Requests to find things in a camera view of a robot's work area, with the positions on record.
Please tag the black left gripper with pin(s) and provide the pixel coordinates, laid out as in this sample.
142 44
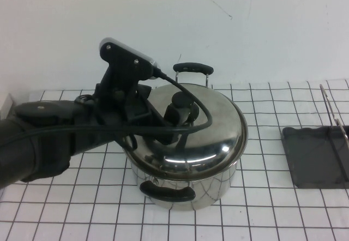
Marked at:
136 107

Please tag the stainless steel pot lid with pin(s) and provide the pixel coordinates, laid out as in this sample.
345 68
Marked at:
218 132

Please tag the dark grey rack drip tray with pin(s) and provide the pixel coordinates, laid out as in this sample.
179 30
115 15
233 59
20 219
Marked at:
308 159

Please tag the white black-grid tablecloth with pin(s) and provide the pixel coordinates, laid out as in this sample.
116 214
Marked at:
81 211

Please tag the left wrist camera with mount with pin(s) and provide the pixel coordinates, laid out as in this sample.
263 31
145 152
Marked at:
120 58

